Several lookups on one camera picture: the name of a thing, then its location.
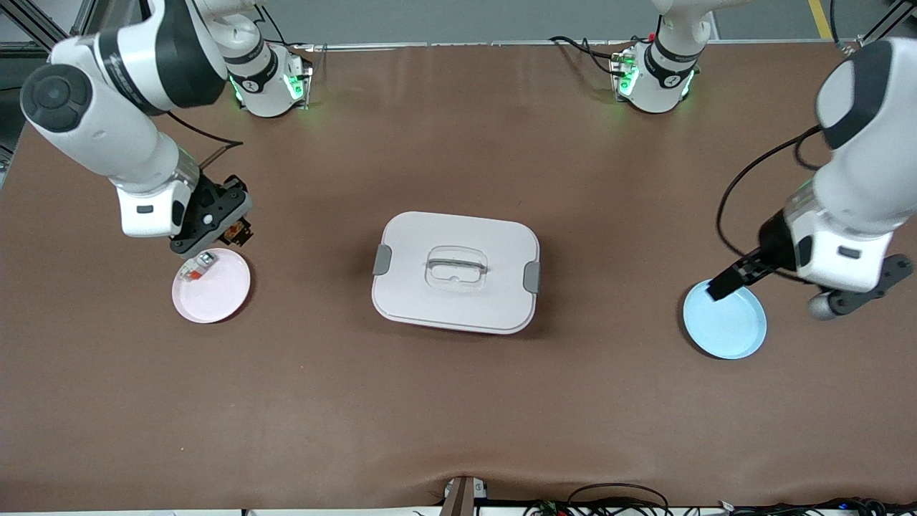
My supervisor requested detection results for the aluminium frame corner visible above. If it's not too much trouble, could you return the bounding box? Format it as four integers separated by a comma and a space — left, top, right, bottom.
856, 0, 917, 45

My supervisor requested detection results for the silver table edge rail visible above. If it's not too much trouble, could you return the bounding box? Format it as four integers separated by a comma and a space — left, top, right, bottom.
287, 37, 860, 55

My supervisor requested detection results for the aluminium frame with black struts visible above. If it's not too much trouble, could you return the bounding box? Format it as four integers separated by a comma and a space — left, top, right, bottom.
0, 0, 97, 72

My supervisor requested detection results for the light blue round plate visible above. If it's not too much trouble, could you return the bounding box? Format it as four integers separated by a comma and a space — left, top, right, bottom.
682, 278, 768, 360

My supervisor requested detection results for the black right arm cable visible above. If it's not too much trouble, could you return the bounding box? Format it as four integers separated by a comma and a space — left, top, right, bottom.
167, 111, 244, 170

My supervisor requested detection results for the black cable at arm base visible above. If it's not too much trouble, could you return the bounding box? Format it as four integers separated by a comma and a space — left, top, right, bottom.
550, 34, 624, 76

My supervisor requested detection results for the pink round plate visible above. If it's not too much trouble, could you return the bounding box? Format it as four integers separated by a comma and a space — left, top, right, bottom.
171, 247, 252, 325

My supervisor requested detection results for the brown table cover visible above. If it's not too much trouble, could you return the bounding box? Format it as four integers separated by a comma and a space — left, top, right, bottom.
0, 42, 917, 511

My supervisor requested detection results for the black cable loop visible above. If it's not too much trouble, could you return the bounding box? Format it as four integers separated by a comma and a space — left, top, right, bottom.
566, 483, 671, 516

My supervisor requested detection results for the white lidded box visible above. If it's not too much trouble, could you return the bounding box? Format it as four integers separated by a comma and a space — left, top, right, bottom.
371, 211, 541, 335

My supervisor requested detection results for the brown post with metal bracket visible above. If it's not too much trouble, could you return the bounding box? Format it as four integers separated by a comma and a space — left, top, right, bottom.
441, 476, 489, 516

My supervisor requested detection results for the black cable bundle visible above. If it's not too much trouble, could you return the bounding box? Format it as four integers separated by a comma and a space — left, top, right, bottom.
527, 497, 917, 516

